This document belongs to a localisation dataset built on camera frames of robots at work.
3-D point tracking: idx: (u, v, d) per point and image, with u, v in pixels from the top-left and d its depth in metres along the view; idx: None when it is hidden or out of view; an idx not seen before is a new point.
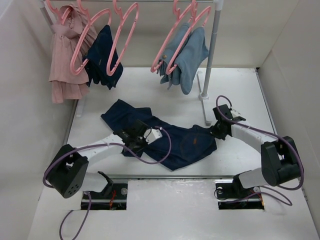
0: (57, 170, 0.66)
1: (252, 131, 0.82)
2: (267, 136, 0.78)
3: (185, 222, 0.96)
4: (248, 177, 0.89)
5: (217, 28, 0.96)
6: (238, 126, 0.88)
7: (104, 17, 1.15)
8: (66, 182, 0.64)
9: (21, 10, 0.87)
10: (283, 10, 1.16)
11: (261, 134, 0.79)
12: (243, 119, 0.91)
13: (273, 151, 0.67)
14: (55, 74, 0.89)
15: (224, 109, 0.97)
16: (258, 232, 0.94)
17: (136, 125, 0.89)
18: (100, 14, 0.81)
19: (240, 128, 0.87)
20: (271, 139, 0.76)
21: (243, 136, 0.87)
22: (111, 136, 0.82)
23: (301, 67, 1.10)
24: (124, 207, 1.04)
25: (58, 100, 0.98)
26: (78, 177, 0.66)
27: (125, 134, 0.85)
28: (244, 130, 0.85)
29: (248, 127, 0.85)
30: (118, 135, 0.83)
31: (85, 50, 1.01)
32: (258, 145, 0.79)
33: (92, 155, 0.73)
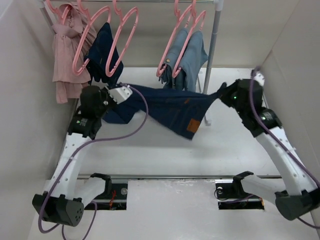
0: (48, 217, 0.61)
1: (289, 161, 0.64)
2: (304, 178, 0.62)
3: (185, 223, 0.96)
4: (251, 186, 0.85)
5: (217, 28, 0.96)
6: (271, 141, 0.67)
7: (103, 14, 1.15)
8: (65, 220, 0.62)
9: (21, 10, 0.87)
10: (283, 10, 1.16)
11: (298, 171, 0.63)
12: (278, 126, 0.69)
13: (307, 202, 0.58)
14: (59, 75, 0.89)
15: (257, 95, 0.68)
16: (258, 232, 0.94)
17: (86, 101, 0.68)
18: (99, 13, 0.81)
19: (275, 146, 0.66)
20: (308, 186, 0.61)
21: (270, 151, 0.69)
22: (68, 141, 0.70)
23: (301, 67, 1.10)
24: (124, 207, 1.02)
25: (62, 99, 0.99)
26: (72, 208, 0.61)
27: (82, 121, 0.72)
28: (280, 153, 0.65)
29: (287, 150, 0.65)
30: (75, 134, 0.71)
31: (86, 49, 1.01)
32: (287, 180, 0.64)
33: (67, 183, 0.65)
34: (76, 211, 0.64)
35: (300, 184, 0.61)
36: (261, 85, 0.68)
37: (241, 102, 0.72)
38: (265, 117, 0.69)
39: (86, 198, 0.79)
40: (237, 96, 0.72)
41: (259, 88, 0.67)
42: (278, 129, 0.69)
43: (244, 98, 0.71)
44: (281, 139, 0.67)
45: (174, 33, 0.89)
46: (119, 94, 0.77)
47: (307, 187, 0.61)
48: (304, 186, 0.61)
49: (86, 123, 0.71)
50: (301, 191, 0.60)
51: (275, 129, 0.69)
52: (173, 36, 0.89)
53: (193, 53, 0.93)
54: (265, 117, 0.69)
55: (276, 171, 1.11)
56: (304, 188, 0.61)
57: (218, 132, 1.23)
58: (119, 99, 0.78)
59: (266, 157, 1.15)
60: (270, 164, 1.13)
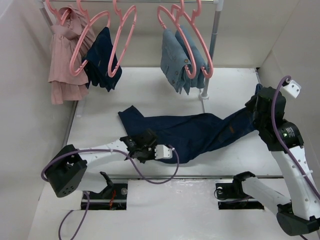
0: (56, 167, 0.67)
1: (303, 185, 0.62)
2: (316, 204, 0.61)
3: (184, 223, 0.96)
4: (252, 188, 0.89)
5: (217, 28, 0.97)
6: (288, 160, 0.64)
7: (102, 21, 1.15)
8: (59, 182, 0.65)
9: (21, 11, 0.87)
10: (283, 10, 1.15)
11: (311, 196, 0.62)
12: (298, 144, 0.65)
13: (313, 227, 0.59)
14: (55, 75, 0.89)
15: (279, 107, 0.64)
16: (258, 232, 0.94)
17: (145, 134, 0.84)
18: (100, 15, 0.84)
19: (291, 167, 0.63)
20: (317, 212, 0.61)
21: (285, 170, 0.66)
22: (116, 142, 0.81)
23: (301, 67, 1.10)
24: (124, 207, 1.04)
25: (57, 100, 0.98)
26: (73, 181, 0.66)
27: (131, 142, 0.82)
28: (296, 175, 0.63)
29: (303, 175, 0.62)
30: (123, 141, 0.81)
31: (84, 52, 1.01)
32: (297, 202, 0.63)
33: (93, 159, 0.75)
34: (71, 184, 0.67)
35: (310, 210, 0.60)
36: (281, 100, 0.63)
37: (260, 112, 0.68)
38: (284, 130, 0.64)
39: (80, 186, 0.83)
40: (257, 104, 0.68)
41: (282, 100, 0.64)
42: (297, 148, 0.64)
43: (263, 107, 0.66)
44: (299, 161, 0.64)
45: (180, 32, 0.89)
46: (161, 150, 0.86)
47: (316, 214, 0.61)
48: (314, 211, 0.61)
49: (135, 144, 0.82)
50: (310, 217, 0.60)
51: (295, 148, 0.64)
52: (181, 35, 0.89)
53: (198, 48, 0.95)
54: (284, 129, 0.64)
55: (276, 172, 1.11)
56: (313, 214, 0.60)
57: None
58: (159, 155, 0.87)
59: (266, 157, 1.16)
60: (269, 164, 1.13)
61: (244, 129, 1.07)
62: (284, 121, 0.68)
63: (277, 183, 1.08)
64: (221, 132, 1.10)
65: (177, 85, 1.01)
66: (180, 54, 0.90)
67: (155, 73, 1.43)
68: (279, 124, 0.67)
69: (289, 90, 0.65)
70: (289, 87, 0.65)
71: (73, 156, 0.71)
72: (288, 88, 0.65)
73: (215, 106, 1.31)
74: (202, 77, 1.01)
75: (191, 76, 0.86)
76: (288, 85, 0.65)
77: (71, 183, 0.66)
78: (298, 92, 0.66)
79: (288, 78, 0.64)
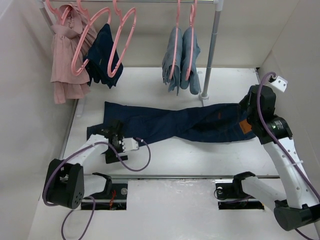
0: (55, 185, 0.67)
1: (294, 174, 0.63)
2: (307, 193, 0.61)
3: (185, 223, 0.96)
4: (253, 187, 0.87)
5: (217, 28, 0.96)
6: (278, 150, 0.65)
7: (103, 18, 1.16)
8: (67, 193, 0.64)
9: (21, 10, 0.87)
10: (283, 10, 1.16)
11: (302, 185, 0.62)
12: (287, 135, 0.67)
13: (306, 215, 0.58)
14: (57, 75, 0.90)
15: (269, 103, 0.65)
16: (259, 231, 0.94)
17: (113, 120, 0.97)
18: (99, 14, 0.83)
19: (281, 156, 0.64)
20: (310, 200, 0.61)
21: (276, 161, 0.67)
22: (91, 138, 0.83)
23: (301, 67, 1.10)
24: (124, 207, 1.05)
25: (60, 100, 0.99)
26: (78, 184, 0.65)
27: (104, 131, 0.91)
28: (286, 164, 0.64)
29: (293, 163, 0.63)
30: (98, 133, 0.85)
31: (86, 50, 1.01)
32: (289, 192, 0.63)
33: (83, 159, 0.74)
34: (79, 191, 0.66)
35: (302, 197, 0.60)
36: (272, 95, 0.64)
37: (251, 108, 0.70)
38: (273, 123, 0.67)
39: (87, 191, 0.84)
40: (250, 101, 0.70)
41: (272, 95, 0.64)
42: (287, 139, 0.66)
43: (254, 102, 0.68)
44: (289, 150, 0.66)
45: (176, 33, 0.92)
46: (130, 144, 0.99)
47: (308, 202, 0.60)
48: (306, 200, 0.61)
49: (108, 131, 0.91)
50: (303, 205, 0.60)
51: (284, 139, 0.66)
52: (176, 37, 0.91)
53: (196, 55, 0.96)
54: (274, 124, 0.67)
55: (276, 171, 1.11)
56: (306, 202, 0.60)
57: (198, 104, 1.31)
58: (128, 148, 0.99)
59: (266, 157, 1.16)
60: (269, 164, 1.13)
61: (229, 125, 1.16)
62: (274, 116, 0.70)
63: (277, 182, 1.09)
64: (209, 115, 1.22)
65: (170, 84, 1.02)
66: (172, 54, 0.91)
67: (154, 73, 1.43)
68: (269, 119, 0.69)
69: (275, 85, 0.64)
70: (276, 82, 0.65)
71: (64, 170, 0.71)
72: (275, 83, 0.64)
73: None
74: (195, 82, 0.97)
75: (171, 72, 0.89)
76: (274, 81, 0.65)
77: (77, 190, 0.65)
78: (285, 87, 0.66)
79: (274, 74, 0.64)
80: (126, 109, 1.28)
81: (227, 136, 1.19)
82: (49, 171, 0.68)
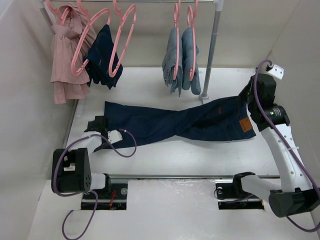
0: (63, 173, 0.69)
1: (289, 159, 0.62)
2: (301, 177, 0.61)
3: (185, 223, 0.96)
4: (251, 183, 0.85)
5: (216, 28, 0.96)
6: (274, 136, 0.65)
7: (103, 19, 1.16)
8: (77, 176, 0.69)
9: (21, 10, 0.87)
10: (283, 10, 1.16)
11: (296, 169, 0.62)
12: (285, 122, 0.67)
13: (298, 198, 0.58)
14: (57, 75, 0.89)
15: (269, 90, 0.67)
16: (259, 231, 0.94)
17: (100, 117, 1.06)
18: (99, 14, 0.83)
19: (277, 141, 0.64)
20: (303, 185, 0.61)
21: (272, 147, 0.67)
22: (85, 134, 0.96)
23: (301, 67, 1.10)
24: (124, 207, 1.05)
25: (61, 100, 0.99)
26: (86, 166, 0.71)
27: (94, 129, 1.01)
28: (281, 148, 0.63)
29: (288, 148, 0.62)
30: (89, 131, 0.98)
31: (85, 50, 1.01)
32: (283, 176, 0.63)
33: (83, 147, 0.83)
34: (86, 173, 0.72)
35: (295, 182, 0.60)
36: (272, 82, 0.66)
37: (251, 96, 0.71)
38: (273, 111, 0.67)
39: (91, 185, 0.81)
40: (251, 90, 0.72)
41: (271, 83, 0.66)
42: (284, 126, 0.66)
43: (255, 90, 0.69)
44: (285, 136, 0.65)
45: (177, 32, 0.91)
46: (115, 135, 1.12)
47: (301, 186, 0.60)
48: (299, 184, 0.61)
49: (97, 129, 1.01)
50: (295, 189, 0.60)
51: (281, 125, 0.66)
52: (178, 37, 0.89)
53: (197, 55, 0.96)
54: (273, 111, 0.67)
55: (276, 172, 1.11)
56: (299, 187, 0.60)
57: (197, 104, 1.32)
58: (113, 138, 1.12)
59: (266, 157, 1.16)
60: (269, 164, 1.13)
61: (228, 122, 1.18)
62: (273, 104, 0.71)
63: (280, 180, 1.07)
64: (210, 111, 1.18)
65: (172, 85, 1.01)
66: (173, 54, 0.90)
67: (154, 73, 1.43)
68: (268, 107, 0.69)
69: (273, 73, 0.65)
70: (273, 70, 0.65)
71: (67, 160, 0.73)
72: (271, 71, 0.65)
73: None
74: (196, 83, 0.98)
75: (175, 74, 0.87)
76: (271, 69, 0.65)
77: (85, 172, 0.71)
78: (282, 74, 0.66)
79: (271, 62, 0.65)
80: (126, 109, 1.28)
81: (227, 135, 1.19)
82: (54, 161, 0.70)
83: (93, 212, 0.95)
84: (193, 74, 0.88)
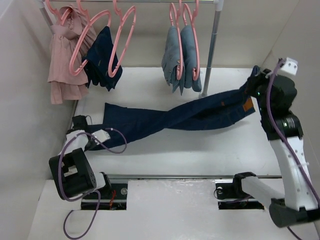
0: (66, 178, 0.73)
1: (297, 176, 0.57)
2: (307, 195, 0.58)
3: (185, 223, 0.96)
4: (248, 185, 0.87)
5: (216, 28, 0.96)
6: (284, 150, 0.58)
7: (102, 20, 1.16)
8: (82, 174, 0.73)
9: (21, 10, 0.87)
10: (283, 10, 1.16)
11: (303, 187, 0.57)
12: (298, 135, 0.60)
13: (301, 217, 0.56)
14: (54, 75, 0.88)
15: (286, 99, 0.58)
16: (259, 231, 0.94)
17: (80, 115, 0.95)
18: (100, 15, 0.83)
19: (287, 156, 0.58)
20: (308, 203, 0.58)
21: (281, 161, 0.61)
22: (68, 136, 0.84)
23: (301, 67, 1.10)
24: (124, 207, 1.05)
25: (57, 100, 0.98)
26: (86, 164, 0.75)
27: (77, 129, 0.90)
28: (291, 165, 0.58)
29: (298, 165, 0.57)
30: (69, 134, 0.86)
31: (85, 51, 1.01)
32: (288, 191, 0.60)
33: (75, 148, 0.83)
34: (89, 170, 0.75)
35: (300, 200, 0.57)
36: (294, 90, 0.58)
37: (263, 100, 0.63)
38: (286, 122, 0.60)
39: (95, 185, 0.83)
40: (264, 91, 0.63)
41: (293, 91, 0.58)
42: (296, 139, 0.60)
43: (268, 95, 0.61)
44: (296, 151, 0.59)
45: (178, 31, 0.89)
46: (101, 136, 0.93)
47: (306, 205, 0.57)
48: (304, 202, 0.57)
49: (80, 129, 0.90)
50: (300, 208, 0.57)
51: (292, 139, 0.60)
52: (178, 36, 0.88)
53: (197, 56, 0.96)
54: (286, 122, 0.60)
55: (276, 172, 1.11)
56: (303, 205, 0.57)
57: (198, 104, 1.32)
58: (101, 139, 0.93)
59: (266, 157, 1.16)
60: (269, 164, 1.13)
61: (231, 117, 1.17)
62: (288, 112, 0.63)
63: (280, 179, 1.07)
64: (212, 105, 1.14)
65: (173, 85, 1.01)
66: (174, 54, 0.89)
67: (154, 73, 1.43)
68: (281, 115, 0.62)
69: (285, 69, 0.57)
70: (285, 65, 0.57)
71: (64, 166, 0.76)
72: (284, 67, 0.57)
73: None
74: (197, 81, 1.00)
75: (179, 75, 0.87)
76: (284, 65, 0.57)
77: (88, 169, 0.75)
78: (295, 68, 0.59)
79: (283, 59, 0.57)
80: (126, 109, 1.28)
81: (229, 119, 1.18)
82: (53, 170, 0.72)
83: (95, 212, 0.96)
84: (198, 73, 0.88)
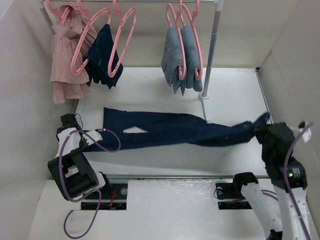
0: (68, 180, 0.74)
1: (297, 225, 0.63)
2: None
3: (185, 223, 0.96)
4: (251, 199, 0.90)
5: (216, 28, 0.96)
6: (287, 200, 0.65)
7: (103, 19, 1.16)
8: (84, 173, 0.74)
9: (21, 10, 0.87)
10: (283, 10, 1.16)
11: (301, 235, 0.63)
12: (301, 185, 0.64)
13: None
14: (56, 75, 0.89)
15: (289, 148, 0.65)
16: (259, 231, 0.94)
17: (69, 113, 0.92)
18: (99, 14, 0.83)
19: (289, 206, 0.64)
20: None
21: (283, 208, 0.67)
22: (60, 135, 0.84)
23: (301, 67, 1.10)
24: (124, 207, 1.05)
25: (60, 100, 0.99)
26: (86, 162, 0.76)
27: (65, 126, 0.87)
28: (292, 216, 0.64)
29: (298, 216, 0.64)
30: (61, 132, 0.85)
31: (85, 50, 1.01)
32: (286, 235, 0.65)
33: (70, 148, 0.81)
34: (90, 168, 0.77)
35: None
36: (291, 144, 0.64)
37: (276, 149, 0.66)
38: (291, 171, 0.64)
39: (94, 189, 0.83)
40: (271, 141, 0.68)
41: (293, 139, 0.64)
42: (300, 190, 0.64)
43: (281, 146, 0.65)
44: (298, 202, 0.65)
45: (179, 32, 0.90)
46: (93, 136, 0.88)
47: None
48: None
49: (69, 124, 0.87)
50: None
51: (297, 189, 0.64)
52: (179, 36, 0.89)
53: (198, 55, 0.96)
54: (292, 172, 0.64)
55: None
56: None
57: (198, 104, 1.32)
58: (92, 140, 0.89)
59: None
60: None
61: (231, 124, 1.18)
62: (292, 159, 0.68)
63: None
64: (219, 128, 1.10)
65: (174, 85, 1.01)
66: (176, 54, 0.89)
67: (154, 73, 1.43)
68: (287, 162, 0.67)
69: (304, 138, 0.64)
70: (304, 133, 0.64)
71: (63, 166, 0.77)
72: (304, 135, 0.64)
73: (215, 107, 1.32)
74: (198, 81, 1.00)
75: (181, 75, 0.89)
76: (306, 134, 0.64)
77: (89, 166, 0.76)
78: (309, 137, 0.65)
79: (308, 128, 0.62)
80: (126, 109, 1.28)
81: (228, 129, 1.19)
82: (53, 172, 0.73)
83: (96, 212, 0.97)
84: (201, 73, 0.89)
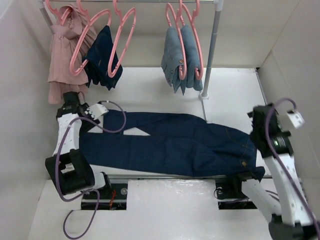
0: (64, 179, 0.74)
1: (290, 189, 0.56)
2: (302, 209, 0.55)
3: (185, 223, 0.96)
4: (251, 191, 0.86)
5: (217, 28, 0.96)
6: (277, 166, 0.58)
7: (102, 20, 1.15)
8: (80, 174, 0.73)
9: (21, 10, 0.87)
10: (283, 10, 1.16)
11: (297, 200, 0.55)
12: (288, 153, 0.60)
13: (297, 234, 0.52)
14: (54, 75, 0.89)
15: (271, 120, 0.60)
16: (259, 231, 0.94)
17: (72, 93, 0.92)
18: (99, 15, 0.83)
19: (279, 172, 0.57)
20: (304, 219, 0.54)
21: (275, 178, 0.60)
22: (61, 120, 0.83)
23: (301, 67, 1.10)
24: (124, 207, 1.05)
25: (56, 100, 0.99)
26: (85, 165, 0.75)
27: (67, 108, 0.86)
28: (284, 181, 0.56)
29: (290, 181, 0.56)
30: (63, 114, 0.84)
31: (85, 51, 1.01)
32: (283, 206, 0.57)
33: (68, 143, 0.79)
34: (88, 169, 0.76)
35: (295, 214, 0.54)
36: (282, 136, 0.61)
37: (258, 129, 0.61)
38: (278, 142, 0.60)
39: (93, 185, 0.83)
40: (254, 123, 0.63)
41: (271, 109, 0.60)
42: (288, 157, 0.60)
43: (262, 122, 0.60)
44: (288, 167, 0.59)
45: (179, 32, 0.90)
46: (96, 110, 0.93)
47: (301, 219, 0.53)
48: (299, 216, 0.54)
49: (71, 107, 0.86)
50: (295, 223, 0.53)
51: (285, 156, 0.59)
52: (179, 36, 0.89)
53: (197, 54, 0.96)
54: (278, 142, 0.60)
55: None
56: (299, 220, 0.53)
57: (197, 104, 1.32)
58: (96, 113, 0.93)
59: None
60: None
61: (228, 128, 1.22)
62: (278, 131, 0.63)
63: None
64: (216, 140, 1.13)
65: (174, 85, 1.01)
66: (176, 54, 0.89)
67: (154, 73, 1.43)
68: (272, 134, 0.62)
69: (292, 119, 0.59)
70: (292, 117, 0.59)
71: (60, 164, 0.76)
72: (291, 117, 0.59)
73: (215, 107, 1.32)
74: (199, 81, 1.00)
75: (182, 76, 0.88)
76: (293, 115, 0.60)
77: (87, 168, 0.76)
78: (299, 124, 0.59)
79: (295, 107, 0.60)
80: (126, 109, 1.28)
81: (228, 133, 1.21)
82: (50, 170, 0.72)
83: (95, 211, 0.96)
84: (202, 74, 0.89)
